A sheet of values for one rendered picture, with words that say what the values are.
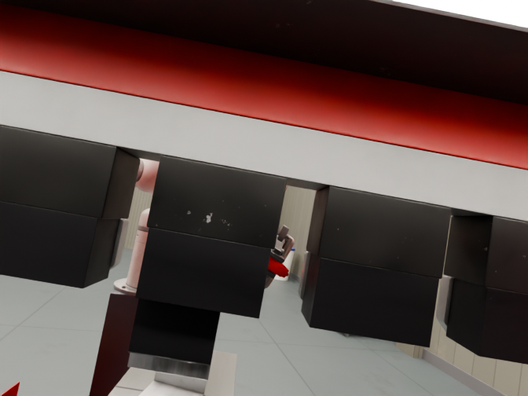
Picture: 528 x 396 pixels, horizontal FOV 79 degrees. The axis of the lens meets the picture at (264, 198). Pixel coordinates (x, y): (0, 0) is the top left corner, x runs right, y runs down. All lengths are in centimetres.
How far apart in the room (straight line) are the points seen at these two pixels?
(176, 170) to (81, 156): 11
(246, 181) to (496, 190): 30
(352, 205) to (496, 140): 19
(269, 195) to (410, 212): 17
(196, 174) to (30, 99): 21
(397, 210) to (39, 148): 42
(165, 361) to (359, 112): 38
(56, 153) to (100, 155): 5
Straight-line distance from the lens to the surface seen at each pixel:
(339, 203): 38
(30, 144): 45
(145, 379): 62
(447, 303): 52
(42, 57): 48
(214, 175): 38
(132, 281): 109
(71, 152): 43
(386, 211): 40
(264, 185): 37
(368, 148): 40
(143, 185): 103
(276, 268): 48
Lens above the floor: 129
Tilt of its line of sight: 4 degrees up
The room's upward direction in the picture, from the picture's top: 10 degrees clockwise
